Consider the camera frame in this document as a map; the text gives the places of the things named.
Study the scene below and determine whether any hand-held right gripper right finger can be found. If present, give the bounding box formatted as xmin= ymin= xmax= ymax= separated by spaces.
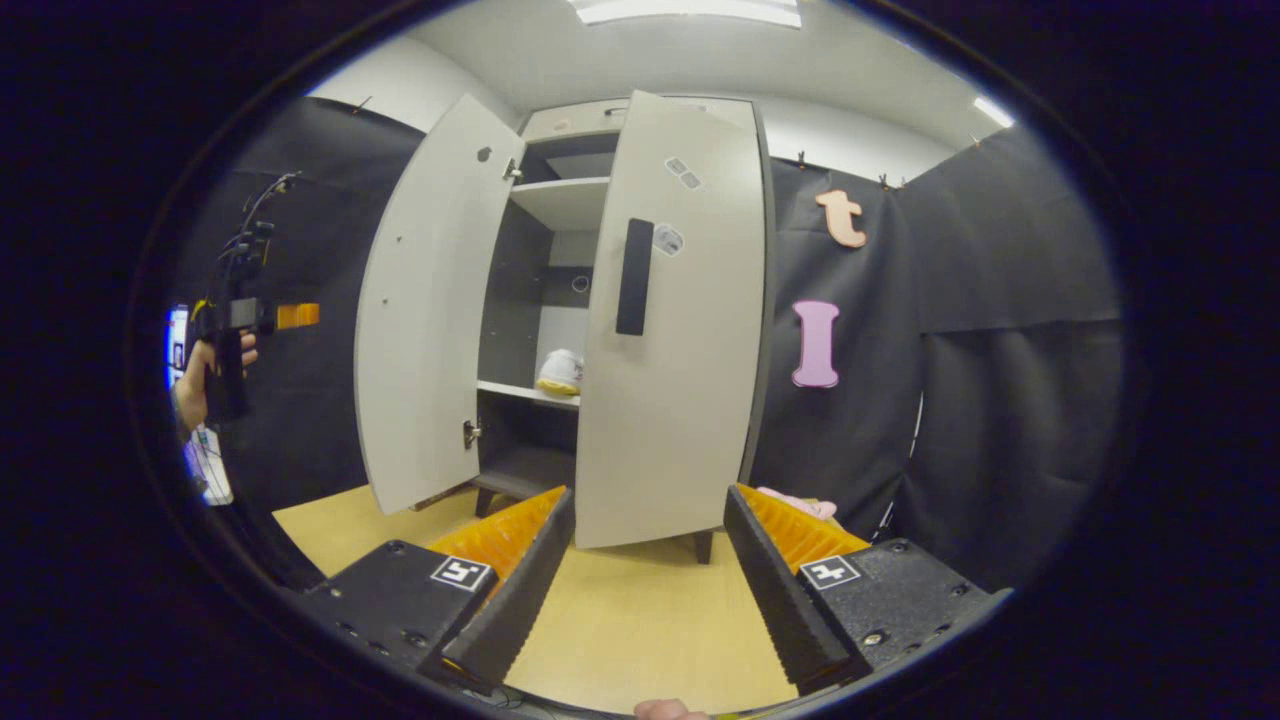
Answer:
xmin=722 ymin=484 xmax=1011 ymax=698

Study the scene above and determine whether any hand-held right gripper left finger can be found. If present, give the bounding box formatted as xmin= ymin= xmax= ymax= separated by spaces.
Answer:
xmin=300 ymin=486 xmax=577 ymax=696

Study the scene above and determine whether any white shoe cabinet door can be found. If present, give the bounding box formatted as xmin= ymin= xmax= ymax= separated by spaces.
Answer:
xmin=575 ymin=90 xmax=776 ymax=549
xmin=355 ymin=93 xmax=526 ymax=516

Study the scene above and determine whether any grey white shoe cabinet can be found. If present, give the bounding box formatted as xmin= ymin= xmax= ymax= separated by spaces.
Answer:
xmin=355 ymin=90 xmax=778 ymax=566

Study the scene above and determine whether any white shoe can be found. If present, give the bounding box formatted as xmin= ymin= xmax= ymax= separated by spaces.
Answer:
xmin=537 ymin=348 xmax=585 ymax=396

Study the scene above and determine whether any pink cloth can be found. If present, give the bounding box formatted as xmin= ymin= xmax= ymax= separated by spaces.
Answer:
xmin=755 ymin=487 xmax=839 ymax=522

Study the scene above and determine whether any large ceiling light panel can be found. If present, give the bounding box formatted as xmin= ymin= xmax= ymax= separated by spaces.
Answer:
xmin=570 ymin=0 xmax=803 ymax=28

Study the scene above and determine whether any thick black cable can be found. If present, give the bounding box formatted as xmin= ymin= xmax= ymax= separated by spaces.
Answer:
xmin=238 ymin=172 xmax=303 ymax=263

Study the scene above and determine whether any black door handle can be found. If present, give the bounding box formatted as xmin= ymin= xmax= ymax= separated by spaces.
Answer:
xmin=615 ymin=218 xmax=656 ymax=337

